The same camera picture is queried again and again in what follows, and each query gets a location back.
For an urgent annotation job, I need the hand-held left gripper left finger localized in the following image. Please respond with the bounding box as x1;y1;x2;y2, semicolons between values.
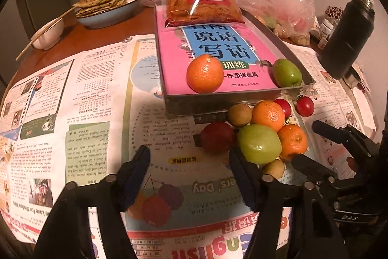
35;145;152;259

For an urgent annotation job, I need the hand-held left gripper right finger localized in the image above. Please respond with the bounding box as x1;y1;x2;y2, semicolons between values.
229;146;349;259

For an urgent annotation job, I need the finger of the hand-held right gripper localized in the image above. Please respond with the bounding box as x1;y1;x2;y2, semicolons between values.
312;120;379;157
292;153;338;190

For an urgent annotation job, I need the small brown fruit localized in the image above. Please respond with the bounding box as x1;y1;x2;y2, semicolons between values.
262;159;285;180

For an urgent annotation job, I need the tangerine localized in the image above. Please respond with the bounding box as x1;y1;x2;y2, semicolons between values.
186;54;224;94
277;124;309;162
251;100;286;133

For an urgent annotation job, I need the cherry tomato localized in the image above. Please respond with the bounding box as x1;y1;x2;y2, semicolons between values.
296;96;315;117
274;98;292;118

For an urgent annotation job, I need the large green apple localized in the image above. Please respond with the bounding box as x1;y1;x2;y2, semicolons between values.
237;124;283;165

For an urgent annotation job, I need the dark red fruit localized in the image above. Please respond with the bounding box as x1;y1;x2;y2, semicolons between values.
200;122;236;154

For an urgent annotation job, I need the small olive green fruit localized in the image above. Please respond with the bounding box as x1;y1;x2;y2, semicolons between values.
227;104;253;127

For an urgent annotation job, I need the small green apple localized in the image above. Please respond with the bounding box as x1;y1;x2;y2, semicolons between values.
272;58;303;87

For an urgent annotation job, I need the metal tray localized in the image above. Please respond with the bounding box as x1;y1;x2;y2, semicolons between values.
154;3;316;117

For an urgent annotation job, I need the bag of small brown fruits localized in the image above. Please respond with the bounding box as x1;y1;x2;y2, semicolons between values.
274;23;311;46

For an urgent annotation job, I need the newspaper with cartoon pictures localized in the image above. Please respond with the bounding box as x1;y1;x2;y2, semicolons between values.
285;41;379;184

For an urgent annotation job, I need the newspaper with fruit picture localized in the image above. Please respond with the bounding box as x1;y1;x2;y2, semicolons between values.
65;33;304;259

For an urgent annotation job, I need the black thermos flask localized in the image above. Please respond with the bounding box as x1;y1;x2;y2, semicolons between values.
321;0;376;79

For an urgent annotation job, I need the newspaper sheet with photos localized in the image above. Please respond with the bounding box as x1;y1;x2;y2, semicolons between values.
0;59;76;244

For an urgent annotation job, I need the polka dot container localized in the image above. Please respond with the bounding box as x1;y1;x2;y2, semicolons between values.
326;6;344;20

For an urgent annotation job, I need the pink book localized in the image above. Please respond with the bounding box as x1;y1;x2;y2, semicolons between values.
155;9;284;94

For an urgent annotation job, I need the blue rimmed bowl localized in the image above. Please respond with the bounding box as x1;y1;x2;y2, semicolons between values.
75;0;141;29

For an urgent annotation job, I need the small white bowl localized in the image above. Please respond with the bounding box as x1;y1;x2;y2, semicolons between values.
30;17;65;50

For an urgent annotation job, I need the wooden chopstick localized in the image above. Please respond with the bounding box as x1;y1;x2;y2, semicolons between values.
30;6;76;41
16;9;75;61

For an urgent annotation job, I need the stack of flatbreads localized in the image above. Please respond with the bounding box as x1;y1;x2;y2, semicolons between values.
73;0;131;17

